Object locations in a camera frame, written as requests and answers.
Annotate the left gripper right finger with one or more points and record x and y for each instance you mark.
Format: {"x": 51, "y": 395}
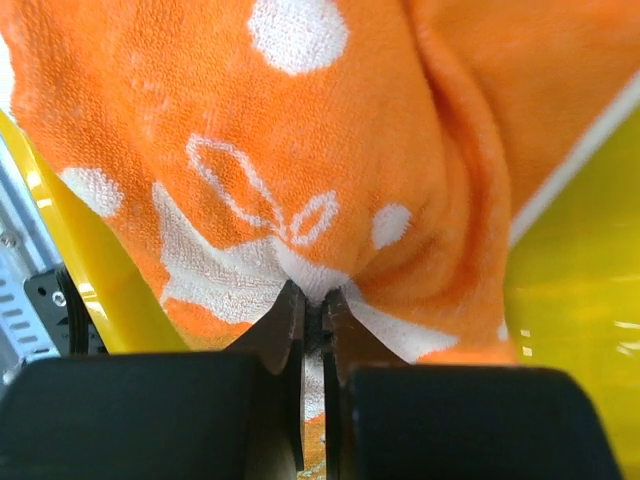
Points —
{"x": 347, "y": 346}

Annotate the orange towel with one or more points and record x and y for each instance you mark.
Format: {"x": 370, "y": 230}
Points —
{"x": 394, "y": 150}

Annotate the white slotted cable duct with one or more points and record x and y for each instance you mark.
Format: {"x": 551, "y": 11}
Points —
{"x": 24, "y": 338}

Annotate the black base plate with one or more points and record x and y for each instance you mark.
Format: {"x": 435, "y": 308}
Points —
{"x": 63, "y": 313}

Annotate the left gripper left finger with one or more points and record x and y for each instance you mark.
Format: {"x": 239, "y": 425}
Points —
{"x": 275, "y": 431}

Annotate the yellow plastic bin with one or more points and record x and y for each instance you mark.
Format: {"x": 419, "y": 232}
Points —
{"x": 572, "y": 287}

